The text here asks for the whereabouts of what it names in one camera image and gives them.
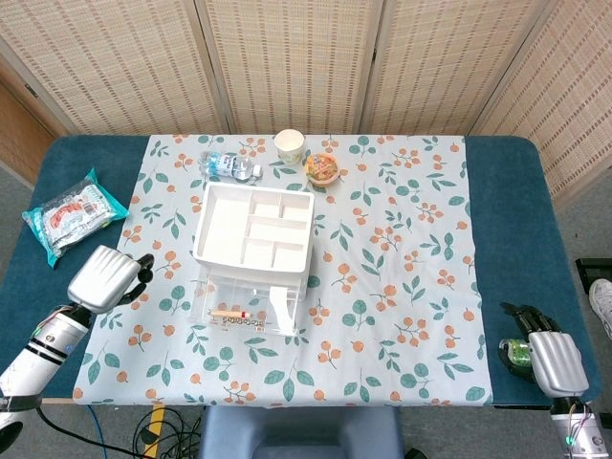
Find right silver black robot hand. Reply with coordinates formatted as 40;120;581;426
498;300;590;398

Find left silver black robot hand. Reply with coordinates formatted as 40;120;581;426
66;244;155;316

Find green can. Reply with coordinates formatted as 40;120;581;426
499;338;533;368

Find clear plastic drawer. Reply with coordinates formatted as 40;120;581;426
188;274;307;339

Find white drawer organizer box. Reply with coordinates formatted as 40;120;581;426
191;181;316;307

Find clear plastic water bottle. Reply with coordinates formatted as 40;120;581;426
198;150;263;182

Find teal snack package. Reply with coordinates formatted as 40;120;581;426
21;166;131;268

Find white sneaker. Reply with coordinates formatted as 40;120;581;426
588;278;612;340

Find yellow floor tape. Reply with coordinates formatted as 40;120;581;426
142;404;166;459

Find floral fruit print tablecloth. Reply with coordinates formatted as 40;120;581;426
71;133;493;407

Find white paper cup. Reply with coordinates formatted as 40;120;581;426
273;128;306;166

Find blue padded chair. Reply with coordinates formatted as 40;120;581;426
198;404;405;459

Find orange jelly cup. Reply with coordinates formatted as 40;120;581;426
304;152;341;186

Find woven bamboo folding screen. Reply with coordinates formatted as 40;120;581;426
0;0;612;207

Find black metal frame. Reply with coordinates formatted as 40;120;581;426
575;257;612;288

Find blue cable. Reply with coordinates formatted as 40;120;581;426
89;404;106;450

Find black floor cables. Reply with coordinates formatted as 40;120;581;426
131;404;205;459

